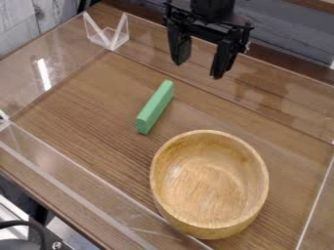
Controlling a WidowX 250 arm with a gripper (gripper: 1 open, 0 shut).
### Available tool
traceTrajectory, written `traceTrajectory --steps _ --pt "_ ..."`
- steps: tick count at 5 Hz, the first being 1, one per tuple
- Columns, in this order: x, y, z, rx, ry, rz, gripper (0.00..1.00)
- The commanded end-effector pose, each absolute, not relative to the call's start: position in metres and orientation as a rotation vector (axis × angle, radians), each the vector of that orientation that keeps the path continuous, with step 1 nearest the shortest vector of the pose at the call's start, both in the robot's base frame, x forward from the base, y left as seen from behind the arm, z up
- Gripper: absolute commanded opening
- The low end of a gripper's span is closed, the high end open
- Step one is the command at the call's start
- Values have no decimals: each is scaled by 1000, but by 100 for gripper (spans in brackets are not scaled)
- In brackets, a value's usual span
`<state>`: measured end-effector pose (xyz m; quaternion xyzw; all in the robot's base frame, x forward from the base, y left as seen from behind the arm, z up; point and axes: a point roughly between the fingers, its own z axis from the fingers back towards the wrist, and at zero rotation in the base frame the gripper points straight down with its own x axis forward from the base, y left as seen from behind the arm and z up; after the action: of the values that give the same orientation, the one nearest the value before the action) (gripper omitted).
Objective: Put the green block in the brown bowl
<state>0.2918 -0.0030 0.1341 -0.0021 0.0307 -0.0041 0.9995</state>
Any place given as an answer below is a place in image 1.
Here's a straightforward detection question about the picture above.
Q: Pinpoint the brown wooden bowl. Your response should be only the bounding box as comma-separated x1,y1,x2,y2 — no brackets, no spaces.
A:
149,130,269,239

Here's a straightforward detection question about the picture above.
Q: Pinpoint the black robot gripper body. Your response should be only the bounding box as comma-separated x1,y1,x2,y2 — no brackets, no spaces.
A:
164,0,253,53

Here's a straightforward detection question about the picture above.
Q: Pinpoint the black metal table bracket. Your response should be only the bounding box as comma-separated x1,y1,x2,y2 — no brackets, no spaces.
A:
27,218,74,250

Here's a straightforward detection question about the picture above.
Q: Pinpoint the green rectangular block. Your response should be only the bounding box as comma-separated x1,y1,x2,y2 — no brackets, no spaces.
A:
136,80,174,135

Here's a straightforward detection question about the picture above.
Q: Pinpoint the black cable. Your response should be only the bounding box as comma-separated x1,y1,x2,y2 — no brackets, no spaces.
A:
0,220,46,250

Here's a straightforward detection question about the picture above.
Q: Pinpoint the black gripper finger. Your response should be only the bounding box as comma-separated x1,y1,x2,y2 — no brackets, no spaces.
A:
166,20,192,65
209,39,239,79

